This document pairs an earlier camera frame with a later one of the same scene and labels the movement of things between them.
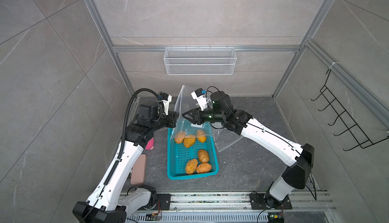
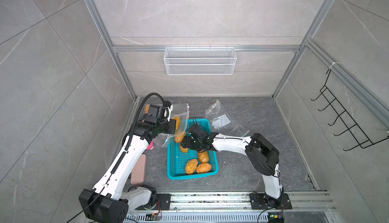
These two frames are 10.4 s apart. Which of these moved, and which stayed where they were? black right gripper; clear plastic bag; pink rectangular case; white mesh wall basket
Moved: black right gripper; clear plastic bag
Stayed: white mesh wall basket; pink rectangular case
